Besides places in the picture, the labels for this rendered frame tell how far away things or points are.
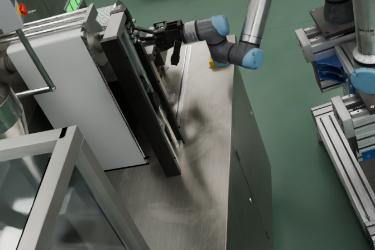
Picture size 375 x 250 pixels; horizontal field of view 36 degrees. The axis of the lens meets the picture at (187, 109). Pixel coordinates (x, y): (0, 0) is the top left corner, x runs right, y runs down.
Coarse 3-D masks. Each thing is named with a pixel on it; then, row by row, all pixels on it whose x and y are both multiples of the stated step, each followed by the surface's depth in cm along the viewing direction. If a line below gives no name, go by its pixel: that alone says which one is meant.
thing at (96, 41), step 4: (96, 32) 175; (100, 32) 174; (104, 32) 173; (96, 36) 173; (100, 36) 173; (96, 40) 173; (96, 44) 173; (96, 48) 173; (100, 48) 174; (100, 52) 175
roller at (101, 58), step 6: (96, 24) 177; (96, 30) 176; (102, 30) 181; (90, 36) 171; (90, 42) 171; (90, 48) 170; (96, 54) 173; (102, 54) 178; (96, 60) 172; (102, 60) 177
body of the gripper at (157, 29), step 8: (168, 24) 208; (176, 24) 206; (160, 32) 205; (168, 32) 206; (176, 32) 207; (160, 40) 207; (168, 40) 207; (184, 40) 206; (160, 48) 209; (168, 48) 209
